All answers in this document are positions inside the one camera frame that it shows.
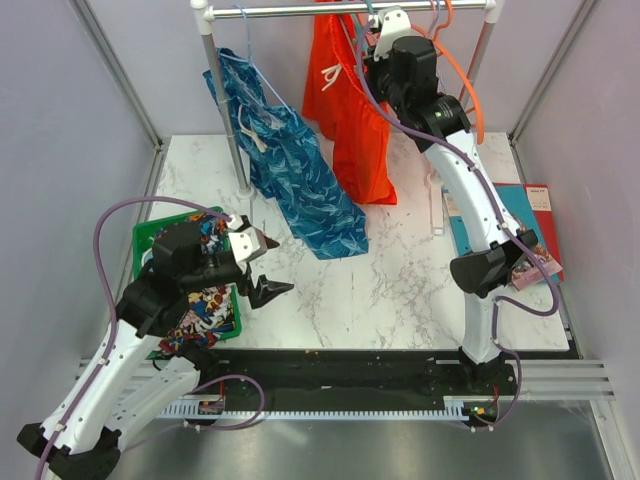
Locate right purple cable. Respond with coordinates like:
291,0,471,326
355,19,561,433

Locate light blue wire hanger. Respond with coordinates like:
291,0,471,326
234,3,309,114

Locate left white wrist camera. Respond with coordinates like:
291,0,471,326
226,215,269,264

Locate teal folder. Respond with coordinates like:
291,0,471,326
444,183,564,283

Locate pink wire hanger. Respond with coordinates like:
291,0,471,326
427,0,442,39

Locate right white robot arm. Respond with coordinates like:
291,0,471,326
364,33,538,394

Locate orange plastic hanger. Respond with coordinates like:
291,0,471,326
424,0,487,145

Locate orange shorts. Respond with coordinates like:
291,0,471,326
302,14,397,205

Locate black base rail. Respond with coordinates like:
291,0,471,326
149,347,521,414

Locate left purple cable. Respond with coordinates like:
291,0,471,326
34,196,268,480

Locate white cable duct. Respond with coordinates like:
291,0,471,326
157,397,500,422

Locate red book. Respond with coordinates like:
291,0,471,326
495,183,564,284

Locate teal plastic hanger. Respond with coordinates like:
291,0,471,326
350,0,380,33

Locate green plastic basket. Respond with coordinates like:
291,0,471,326
132,205,244,342

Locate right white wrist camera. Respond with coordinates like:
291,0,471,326
368,6,412,62

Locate silver clothes rack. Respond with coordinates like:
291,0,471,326
188,0,505,236

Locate purple cable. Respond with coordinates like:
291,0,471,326
355,19,561,433
34,196,268,480

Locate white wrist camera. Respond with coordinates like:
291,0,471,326
368,6,412,62
226,215,269,264

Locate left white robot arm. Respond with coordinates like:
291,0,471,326
17,217,293,479

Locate colourful comic print shorts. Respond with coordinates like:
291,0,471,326
149,211,237,359

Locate blue patterned shorts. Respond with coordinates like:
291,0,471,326
217,48,369,260

